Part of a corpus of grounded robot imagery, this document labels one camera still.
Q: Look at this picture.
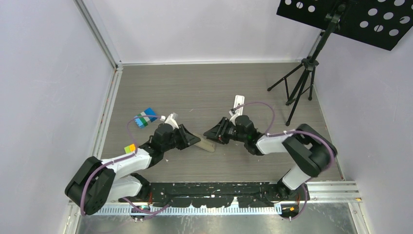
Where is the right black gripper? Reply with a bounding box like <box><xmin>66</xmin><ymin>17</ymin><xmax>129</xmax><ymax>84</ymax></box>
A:
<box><xmin>204</xmin><ymin>117</ymin><xmax>247</xmax><ymax>145</ymax></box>

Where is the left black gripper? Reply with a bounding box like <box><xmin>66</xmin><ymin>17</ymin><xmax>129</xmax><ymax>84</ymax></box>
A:
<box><xmin>162</xmin><ymin>124</ymin><xmax>199</xmax><ymax>153</ymax></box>

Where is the translucent beige remote cover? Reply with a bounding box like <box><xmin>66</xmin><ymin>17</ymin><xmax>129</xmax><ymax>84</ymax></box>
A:
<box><xmin>195</xmin><ymin>137</ymin><xmax>216</xmax><ymax>153</ymax></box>

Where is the white remote control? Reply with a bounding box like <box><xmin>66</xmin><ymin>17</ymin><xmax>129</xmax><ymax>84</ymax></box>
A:
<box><xmin>232</xmin><ymin>95</ymin><xmax>245</xmax><ymax>115</ymax></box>

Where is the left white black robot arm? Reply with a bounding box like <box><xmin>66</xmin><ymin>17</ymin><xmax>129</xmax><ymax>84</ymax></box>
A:
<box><xmin>64</xmin><ymin>123</ymin><xmax>201</xmax><ymax>215</ymax></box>

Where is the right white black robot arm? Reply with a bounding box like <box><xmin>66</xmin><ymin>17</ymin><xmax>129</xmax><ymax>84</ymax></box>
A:
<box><xmin>203</xmin><ymin>115</ymin><xmax>338</xmax><ymax>200</ymax></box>

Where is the blue white green toy brick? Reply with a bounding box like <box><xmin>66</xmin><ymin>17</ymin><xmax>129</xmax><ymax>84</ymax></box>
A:
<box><xmin>134</xmin><ymin>108</ymin><xmax>157</xmax><ymax>129</ymax></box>

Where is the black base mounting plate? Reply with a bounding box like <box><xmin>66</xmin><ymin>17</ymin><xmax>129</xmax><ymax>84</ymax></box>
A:
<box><xmin>118</xmin><ymin>181</ymin><xmax>310</xmax><ymax>209</ymax></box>

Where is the yellow green toy brick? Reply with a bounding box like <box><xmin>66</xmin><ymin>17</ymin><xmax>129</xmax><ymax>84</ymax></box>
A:
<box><xmin>124</xmin><ymin>144</ymin><xmax>136</xmax><ymax>154</ymax></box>

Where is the black music stand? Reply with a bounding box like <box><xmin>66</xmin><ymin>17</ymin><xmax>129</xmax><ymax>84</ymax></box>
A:
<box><xmin>267</xmin><ymin>0</ymin><xmax>413</xmax><ymax>126</ymax></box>

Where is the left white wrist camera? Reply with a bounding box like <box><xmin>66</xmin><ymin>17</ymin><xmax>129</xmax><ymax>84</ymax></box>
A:
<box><xmin>164</xmin><ymin>113</ymin><xmax>179</xmax><ymax>129</ymax></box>

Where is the aluminium corner frame post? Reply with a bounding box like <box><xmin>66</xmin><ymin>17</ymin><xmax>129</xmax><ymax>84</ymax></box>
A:
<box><xmin>74</xmin><ymin>0</ymin><xmax>123</xmax><ymax>71</ymax></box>

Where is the perforated metal cable tray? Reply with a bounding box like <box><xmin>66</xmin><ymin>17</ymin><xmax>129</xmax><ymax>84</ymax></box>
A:
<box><xmin>95</xmin><ymin>204</ymin><xmax>282</xmax><ymax>215</ymax></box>

